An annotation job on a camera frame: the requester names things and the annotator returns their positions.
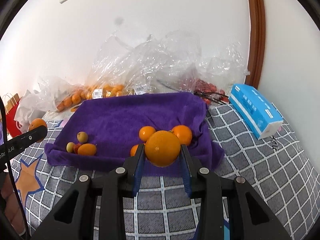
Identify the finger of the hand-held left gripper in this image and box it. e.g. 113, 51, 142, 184
19, 126, 48, 148

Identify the pale grey plastic bag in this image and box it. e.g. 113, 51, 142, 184
14, 90, 49, 130

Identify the clear bag of small oranges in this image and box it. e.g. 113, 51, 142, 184
37, 76, 87, 113

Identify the clear bag of red tomatoes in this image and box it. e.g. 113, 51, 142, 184
180, 77, 230, 105

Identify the labelled clear bag of oranges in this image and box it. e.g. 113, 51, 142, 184
85, 80, 135, 99

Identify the purple towel covered tray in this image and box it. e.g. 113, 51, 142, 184
44, 92, 225, 173

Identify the person's left hand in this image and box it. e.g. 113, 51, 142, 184
0, 174, 25, 233

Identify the red paper bag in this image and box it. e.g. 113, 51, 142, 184
4, 93, 28, 138

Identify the oval orange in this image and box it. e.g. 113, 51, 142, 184
171, 125, 193, 146
77, 143, 97, 155

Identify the crumpled clear plastic bag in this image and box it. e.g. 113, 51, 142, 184
92, 30, 250, 98

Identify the blue tissue pack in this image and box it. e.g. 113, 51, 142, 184
229, 84, 284, 140

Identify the brown wooden door frame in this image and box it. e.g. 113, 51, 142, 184
244, 0, 266, 87

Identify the grey checked blanket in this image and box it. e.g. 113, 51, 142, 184
10, 102, 317, 240

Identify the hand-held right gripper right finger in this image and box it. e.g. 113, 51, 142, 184
180, 144, 292, 240

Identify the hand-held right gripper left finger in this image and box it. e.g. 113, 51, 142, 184
30, 144, 146, 240

